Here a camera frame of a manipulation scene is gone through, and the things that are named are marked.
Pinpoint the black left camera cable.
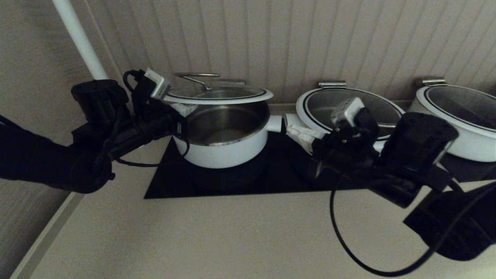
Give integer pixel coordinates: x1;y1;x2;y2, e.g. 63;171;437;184
123;69;150;94

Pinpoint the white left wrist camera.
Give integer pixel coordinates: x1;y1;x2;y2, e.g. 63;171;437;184
144;67;171;101

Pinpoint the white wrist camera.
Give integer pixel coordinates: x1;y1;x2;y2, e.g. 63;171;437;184
144;67;171;101
331;97;365;127

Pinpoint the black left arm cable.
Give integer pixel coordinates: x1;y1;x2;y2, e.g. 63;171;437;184
114;134;191;168

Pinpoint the glass lid with metal handle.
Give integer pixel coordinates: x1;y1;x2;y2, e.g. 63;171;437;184
162;72;274;105
423;85;496;134
302;88;405;141

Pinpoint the white cooking pot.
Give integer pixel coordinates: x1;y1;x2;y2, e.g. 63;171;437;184
407;85;496;163
285;88;415;155
172;101;282;169

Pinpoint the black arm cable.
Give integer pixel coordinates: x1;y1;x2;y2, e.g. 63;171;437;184
114;134;191;168
329;170;496;278

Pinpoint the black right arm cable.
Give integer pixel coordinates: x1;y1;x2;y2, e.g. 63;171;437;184
329;170;496;278

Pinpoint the white vertical pipe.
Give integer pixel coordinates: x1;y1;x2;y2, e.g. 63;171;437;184
52;0;109;81

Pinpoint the short black glass cooktop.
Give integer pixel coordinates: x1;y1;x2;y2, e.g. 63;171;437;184
440;153;496;183

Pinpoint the long black glass cooktop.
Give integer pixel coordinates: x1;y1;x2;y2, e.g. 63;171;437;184
144;130;388;200

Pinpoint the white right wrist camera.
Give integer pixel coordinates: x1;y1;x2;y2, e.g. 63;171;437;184
331;97;365;127

